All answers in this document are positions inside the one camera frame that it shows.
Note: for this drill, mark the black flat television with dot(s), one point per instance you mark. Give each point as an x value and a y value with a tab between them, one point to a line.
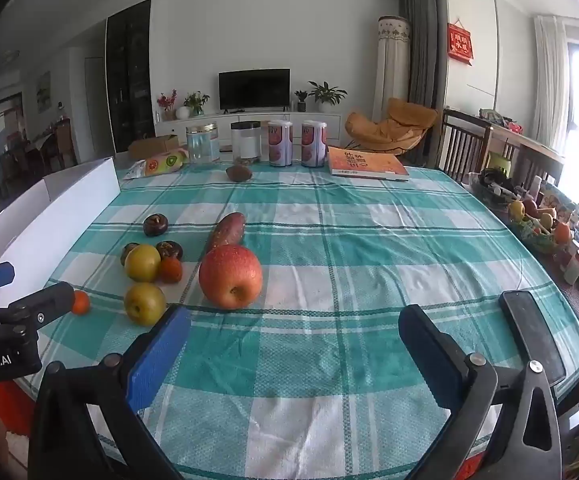
254	89

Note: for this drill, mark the framed wall picture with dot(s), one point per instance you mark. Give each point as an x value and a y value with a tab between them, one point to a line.
43	91

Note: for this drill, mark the dark wooden chair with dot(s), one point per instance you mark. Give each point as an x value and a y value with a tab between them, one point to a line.
462	142
534	162

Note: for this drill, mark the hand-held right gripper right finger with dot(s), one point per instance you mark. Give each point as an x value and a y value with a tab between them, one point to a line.
429	355

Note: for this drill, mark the white sheer curtain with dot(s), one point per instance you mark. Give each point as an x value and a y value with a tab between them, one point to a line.
552	80

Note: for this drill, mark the white cardboard box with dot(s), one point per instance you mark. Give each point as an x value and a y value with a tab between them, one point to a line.
34	220

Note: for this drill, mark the red object under table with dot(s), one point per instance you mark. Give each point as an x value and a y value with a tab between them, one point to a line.
14	405

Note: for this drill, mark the tray of dark clutter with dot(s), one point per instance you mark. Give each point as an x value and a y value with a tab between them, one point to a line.
494	187

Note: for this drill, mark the red flower bouquet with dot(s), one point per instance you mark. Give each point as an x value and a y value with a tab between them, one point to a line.
166	101

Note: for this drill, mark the small plant in dark pot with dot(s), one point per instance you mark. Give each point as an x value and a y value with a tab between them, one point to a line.
301	101

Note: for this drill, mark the yellow-green pear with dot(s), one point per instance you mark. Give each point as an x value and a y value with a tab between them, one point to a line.
143	262
144	303

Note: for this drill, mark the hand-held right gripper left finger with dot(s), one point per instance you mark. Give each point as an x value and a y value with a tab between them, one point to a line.
159	355

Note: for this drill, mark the brown cardboard box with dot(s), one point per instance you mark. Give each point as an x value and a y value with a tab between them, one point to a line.
152	147

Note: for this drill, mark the glass jar with gold lid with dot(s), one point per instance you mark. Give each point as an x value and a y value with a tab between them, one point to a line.
203	144

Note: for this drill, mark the clear container with black lid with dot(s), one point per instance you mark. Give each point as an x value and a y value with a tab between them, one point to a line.
246	142

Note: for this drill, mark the small orange tangerine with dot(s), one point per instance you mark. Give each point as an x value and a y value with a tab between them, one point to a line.
81	303

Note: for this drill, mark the green plant in vase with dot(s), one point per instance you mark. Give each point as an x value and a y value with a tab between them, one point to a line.
197	102

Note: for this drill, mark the basket of decorative fruit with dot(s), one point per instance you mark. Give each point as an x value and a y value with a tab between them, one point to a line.
537	222

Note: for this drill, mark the brown passion fruit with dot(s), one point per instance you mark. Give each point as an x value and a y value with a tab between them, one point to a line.
239	173

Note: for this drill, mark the red wall hanging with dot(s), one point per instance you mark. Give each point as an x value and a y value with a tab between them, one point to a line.
460	44

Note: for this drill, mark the dark purple mangosteen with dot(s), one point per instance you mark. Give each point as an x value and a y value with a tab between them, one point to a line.
128	252
170	249
155	225

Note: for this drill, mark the red and silver can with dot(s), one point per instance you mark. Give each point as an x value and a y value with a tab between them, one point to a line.
314	144
280	144

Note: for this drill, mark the small red persimmon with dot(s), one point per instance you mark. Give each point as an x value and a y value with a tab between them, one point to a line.
171	271

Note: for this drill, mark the covered standing air conditioner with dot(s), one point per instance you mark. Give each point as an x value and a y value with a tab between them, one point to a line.
392	65

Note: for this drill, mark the black smartphone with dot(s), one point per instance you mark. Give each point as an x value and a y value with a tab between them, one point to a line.
532	340

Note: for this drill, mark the colourful snack bag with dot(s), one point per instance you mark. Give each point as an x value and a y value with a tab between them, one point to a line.
159	163

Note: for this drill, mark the orange lounge chair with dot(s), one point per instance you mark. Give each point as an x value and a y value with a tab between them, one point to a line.
389	127

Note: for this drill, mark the grey curtain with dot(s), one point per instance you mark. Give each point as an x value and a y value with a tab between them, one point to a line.
422	40

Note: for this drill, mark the leafy plant in white pot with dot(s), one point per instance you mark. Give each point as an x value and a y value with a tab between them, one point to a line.
325	95

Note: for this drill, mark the reddish sweet potato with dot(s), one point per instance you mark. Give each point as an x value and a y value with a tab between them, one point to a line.
225	230

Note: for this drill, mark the red apple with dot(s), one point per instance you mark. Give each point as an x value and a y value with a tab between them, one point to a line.
229	275

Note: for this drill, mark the dark tall cabinet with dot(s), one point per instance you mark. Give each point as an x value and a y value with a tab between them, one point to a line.
129	75

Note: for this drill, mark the green checked tablecloth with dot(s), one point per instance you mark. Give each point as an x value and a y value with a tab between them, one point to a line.
329	260

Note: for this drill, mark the orange book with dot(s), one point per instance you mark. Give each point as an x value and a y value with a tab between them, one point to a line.
367	164

